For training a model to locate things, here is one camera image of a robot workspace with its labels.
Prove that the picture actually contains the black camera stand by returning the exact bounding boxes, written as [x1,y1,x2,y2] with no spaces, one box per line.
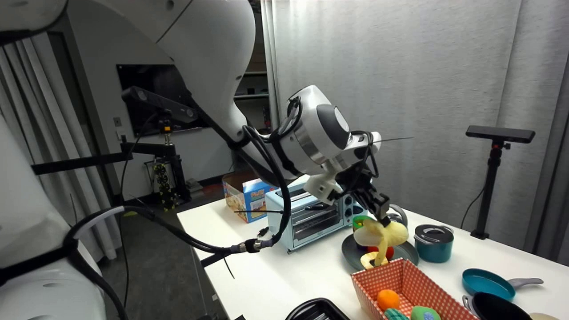
[469,139,512,242]
[28,121,192,206]

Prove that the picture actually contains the brown cardboard box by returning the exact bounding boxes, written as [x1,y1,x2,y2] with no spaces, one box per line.
[220,171,256,217]

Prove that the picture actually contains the green round plush toy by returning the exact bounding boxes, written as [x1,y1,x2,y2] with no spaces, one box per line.
[410,304,442,320]

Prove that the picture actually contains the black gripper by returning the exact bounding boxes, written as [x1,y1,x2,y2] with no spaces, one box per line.
[336,160,394,228]

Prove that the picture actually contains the black toy pan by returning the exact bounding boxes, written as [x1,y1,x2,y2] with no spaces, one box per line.
[460,290,533,320]

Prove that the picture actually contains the grey curtain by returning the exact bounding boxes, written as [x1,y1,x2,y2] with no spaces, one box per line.
[259,0,569,263]

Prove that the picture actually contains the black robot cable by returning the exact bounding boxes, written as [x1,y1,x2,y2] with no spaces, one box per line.
[60,96,304,281]

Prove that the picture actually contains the white pleated blinds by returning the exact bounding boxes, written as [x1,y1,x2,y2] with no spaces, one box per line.
[0,32,121,263]

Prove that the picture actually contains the orange round toy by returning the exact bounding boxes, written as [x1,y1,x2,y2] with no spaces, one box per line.
[375,288,403,313]

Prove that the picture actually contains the background shelf unit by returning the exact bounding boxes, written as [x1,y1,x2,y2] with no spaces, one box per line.
[233,0,273,130]

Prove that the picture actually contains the teal toy pan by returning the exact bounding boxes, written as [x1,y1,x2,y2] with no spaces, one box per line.
[460,267,545,302]

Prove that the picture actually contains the black grill tray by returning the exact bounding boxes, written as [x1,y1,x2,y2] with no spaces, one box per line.
[282,295,352,320]

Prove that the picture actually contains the yellow ring toy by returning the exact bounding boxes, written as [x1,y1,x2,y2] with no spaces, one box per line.
[359,251,380,272]

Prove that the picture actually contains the red checked basket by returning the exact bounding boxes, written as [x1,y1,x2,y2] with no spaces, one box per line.
[350,256,478,320]

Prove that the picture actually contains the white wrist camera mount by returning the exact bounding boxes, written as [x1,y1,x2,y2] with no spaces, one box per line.
[302,171,346,203]

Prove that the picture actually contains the blue white carton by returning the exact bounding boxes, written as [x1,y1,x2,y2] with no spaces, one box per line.
[240,178,279,226]

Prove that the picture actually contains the light blue toaster oven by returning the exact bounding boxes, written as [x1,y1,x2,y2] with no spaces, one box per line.
[265,188,366,254]

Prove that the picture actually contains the teal toy kettle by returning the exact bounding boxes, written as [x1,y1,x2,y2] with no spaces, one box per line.
[387,203,410,229]

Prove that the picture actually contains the black flat strip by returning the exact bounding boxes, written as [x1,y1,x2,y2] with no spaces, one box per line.
[199,251,231,268]

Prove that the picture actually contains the teal pot with lid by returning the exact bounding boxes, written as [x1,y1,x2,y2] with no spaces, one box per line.
[412,222,455,265]

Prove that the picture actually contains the yellow banana plush toy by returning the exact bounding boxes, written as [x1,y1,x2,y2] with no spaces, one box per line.
[353,217,410,270]

